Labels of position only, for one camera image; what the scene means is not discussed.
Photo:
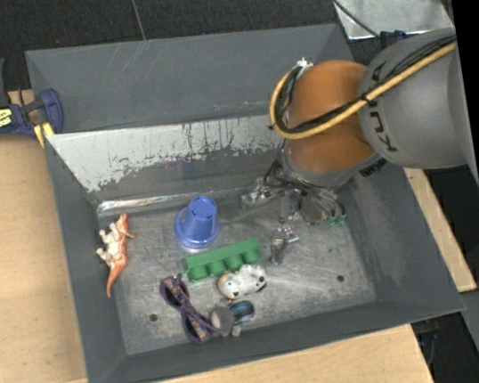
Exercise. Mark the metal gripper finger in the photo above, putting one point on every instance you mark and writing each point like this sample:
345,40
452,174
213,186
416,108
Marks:
279,249
258,195

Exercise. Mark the white spotted toy dog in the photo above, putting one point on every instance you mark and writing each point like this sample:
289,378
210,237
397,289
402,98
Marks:
242,281

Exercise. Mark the green toy brick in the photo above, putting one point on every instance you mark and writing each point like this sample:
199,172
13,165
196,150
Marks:
223,258

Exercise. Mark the blue plastic cup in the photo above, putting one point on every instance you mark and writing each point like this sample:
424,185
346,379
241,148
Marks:
197,224

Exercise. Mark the grey and blue toy figure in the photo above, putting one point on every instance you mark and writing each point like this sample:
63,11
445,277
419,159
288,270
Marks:
225,316

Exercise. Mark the purple sunglasses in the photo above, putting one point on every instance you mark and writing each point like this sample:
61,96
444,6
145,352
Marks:
193,324

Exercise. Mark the grey metal bin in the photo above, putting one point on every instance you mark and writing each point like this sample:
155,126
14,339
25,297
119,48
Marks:
212,77

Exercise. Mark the orange and white toy dinosaur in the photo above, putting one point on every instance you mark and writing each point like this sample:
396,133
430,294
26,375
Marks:
116,250

